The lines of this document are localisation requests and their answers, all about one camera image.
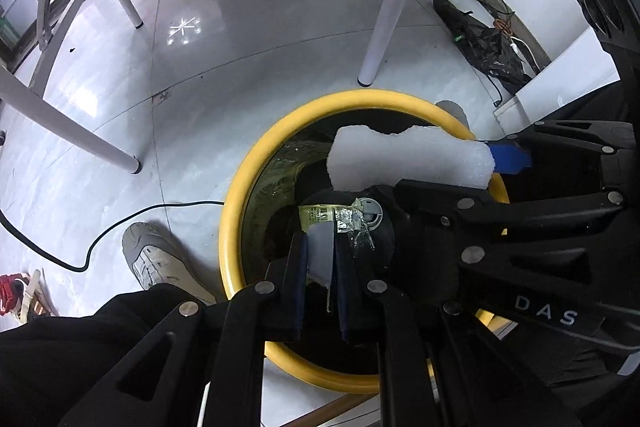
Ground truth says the black folded umbrella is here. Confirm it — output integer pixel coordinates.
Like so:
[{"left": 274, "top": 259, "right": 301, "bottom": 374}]
[{"left": 431, "top": 0, "right": 533, "bottom": 95}]

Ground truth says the black floor cable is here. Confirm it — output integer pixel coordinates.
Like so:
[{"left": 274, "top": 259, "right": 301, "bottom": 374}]
[{"left": 0, "top": 202, "right": 226, "bottom": 273}]

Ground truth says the white flat board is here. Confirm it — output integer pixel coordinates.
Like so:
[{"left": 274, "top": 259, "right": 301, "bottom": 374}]
[{"left": 492, "top": 27, "right": 621, "bottom": 132}]

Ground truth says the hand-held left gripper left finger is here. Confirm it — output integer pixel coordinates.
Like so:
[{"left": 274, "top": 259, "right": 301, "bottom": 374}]
[{"left": 57, "top": 231, "right": 310, "bottom": 427}]

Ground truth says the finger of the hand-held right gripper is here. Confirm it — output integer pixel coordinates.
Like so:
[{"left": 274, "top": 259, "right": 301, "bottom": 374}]
[
  {"left": 487, "top": 119, "right": 636, "bottom": 175},
  {"left": 392, "top": 179, "right": 628, "bottom": 249}
]

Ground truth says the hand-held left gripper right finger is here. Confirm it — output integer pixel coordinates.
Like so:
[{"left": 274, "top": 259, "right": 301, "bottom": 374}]
[{"left": 332, "top": 233, "right": 583, "bottom": 427}]

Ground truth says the person's beige sneaker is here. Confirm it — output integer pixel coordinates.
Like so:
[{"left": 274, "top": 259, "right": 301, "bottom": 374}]
[
  {"left": 435, "top": 101, "right": 471, "bottom": 130},
  {"left": 121, "top": 221, "right": 218, "bottom": 305}
]

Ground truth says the wooden bin stand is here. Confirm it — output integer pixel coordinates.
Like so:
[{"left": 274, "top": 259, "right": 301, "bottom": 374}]
[{"left": 295, "top": 392, "right": 386, "bottom": 427}]

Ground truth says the yellow rimmed black bin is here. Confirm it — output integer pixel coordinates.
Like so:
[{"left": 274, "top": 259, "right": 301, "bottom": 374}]
[{"left": 218, "top": 89, "right": 511, "bottom": 395}]

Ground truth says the white metal table base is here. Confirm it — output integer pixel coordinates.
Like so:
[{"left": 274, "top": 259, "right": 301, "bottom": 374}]
[{"left": 0, "top": 0, "right": 443, "bottom": 175}]

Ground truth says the grey round device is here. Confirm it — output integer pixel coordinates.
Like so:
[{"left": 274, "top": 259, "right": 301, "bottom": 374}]
[{"left": 357, "top": 197, "right": 385, "bottom": 228}]

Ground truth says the yellow-green wrapper trash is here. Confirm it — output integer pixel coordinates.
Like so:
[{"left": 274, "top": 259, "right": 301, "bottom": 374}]
[{"left": 298, "top": 202, "right": 376, "bottom": 253}]

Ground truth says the white foam block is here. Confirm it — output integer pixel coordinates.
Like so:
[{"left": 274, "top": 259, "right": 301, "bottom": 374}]
[{"left": 326, "top": 124, "right": 496, "bottom": 192}]

